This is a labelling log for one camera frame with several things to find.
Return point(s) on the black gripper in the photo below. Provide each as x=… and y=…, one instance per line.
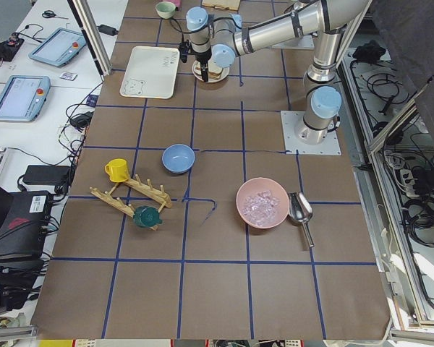
x=203, y=58

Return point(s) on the white round plate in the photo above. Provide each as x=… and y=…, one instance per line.
x=211, y=66

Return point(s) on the bread slice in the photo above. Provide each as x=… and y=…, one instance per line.
x=215, y=75

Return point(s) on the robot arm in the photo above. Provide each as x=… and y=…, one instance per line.
x=223, y=38

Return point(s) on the cream bear tray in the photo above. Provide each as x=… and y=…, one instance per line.
x=150, y=73

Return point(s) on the wooden cutting board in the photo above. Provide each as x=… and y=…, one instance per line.
x=232, y=5

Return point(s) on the pink cloth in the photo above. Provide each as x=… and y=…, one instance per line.
x=177, y=3

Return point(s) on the green bowl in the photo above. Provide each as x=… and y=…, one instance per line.
x=165, y=9

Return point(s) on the blue bowl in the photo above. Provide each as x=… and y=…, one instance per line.
x=178, y=158

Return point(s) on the black power adapter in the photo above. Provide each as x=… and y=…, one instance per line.
x=108, y=30

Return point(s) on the yellow mug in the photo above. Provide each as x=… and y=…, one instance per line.
x=117, y=170

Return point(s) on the upper teach pendant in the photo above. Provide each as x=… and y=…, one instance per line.
x=59, y=48

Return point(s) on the teach pendant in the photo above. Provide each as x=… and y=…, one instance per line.
x=23, y=97
x=59, y=48

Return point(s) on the pink bowl with ice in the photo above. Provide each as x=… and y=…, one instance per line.
x=262, y=203

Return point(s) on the dark green cup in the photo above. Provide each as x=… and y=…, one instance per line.
x=146, y=217

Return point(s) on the black scissors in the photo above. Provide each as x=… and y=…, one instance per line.
x=51, y=14

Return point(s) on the metal scoop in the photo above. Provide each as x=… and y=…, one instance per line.
x=300, y=212

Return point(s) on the lower teach pendant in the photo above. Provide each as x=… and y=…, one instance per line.
x=23, y=97

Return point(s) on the large black power brick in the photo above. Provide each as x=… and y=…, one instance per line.
x=52, y=176

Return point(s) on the black box device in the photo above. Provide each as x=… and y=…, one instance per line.
x=23, y=217

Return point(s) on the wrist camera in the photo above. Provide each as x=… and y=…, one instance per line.
x=184, y=49

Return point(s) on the aluminium frame post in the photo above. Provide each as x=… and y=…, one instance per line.
x=86, y=23

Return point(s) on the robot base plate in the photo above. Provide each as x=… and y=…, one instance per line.
x=300, y=139

